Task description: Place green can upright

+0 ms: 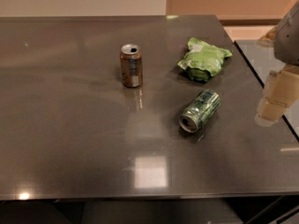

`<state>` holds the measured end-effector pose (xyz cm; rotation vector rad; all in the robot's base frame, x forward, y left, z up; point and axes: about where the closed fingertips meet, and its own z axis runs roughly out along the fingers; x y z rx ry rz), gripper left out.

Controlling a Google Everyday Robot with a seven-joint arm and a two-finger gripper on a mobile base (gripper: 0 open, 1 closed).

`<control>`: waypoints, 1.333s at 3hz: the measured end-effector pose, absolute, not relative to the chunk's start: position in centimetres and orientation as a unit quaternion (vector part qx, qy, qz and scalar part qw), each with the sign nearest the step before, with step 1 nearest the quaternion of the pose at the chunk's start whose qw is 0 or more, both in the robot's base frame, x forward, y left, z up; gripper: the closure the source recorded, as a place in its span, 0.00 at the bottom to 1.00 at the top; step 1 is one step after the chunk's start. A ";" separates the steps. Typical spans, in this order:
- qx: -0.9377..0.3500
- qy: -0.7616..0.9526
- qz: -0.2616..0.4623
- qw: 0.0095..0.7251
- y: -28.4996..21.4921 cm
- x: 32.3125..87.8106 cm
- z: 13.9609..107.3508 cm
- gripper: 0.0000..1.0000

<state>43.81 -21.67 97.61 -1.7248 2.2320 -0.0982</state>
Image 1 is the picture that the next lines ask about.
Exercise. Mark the green chip bag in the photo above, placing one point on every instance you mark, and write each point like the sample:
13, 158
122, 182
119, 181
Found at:
203, 61

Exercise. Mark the green soda can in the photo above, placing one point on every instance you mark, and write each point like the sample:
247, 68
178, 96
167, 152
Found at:
200, 110

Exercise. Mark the brown soda can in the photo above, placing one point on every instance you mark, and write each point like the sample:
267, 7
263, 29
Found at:
131, 65

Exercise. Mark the grey side table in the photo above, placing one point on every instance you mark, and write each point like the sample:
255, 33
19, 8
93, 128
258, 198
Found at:
261, 61

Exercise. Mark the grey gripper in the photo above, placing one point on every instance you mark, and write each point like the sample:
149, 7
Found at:
288, 42

